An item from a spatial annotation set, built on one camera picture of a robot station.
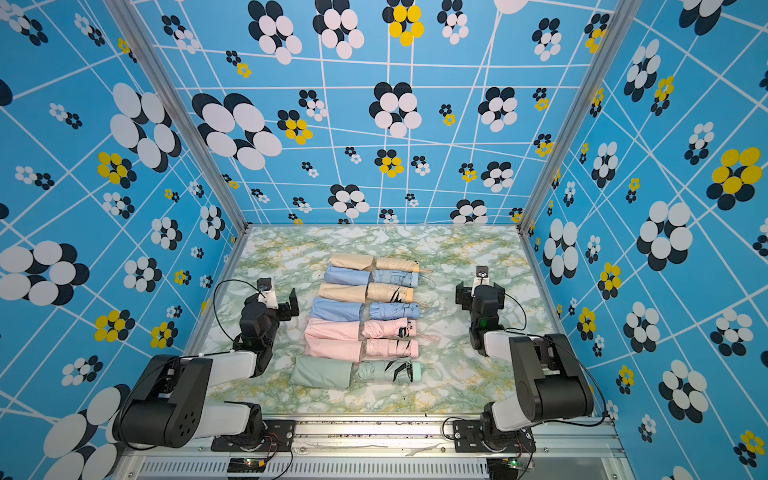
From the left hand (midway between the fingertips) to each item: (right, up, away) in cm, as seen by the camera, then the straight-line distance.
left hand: (281, 288), depth 90 cm
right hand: (+63, +1, +3) cm, 63 cm away
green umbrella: (+33, -22, -9) cm, 40 cm away
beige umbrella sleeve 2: (+18, -2, +7) cm, 19 cm away
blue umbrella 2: (+34, -7, +3) cm, 35 cm away
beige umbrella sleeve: (+20, +8, +16) cm, 26 cm away
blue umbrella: (+35, +3, +10) cm, 36 cm away
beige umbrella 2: (+33, -2, +7) cm, 33 cm away
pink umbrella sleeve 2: (+17, -17, -5) cm, 24 cm away
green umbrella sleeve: (+15, -22, -9) cm, 28 cm away
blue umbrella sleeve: (+18, +3, +10) cm, 21 cm away
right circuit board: (+60, -41, -19) cm, 75 cm away
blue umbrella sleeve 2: (+14, -7, +4) cm, 16 cm away
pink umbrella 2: (+34, -17, -5) cm, 38 cm away
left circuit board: (-2, -41, -17) cm, 45 cm away
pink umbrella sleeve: (+16, -12, -1) cm, 20 cm away
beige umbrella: (+36, +7, +13) cm, 39 cm away
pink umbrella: (+33, -12, -2) cm, 35 cm away
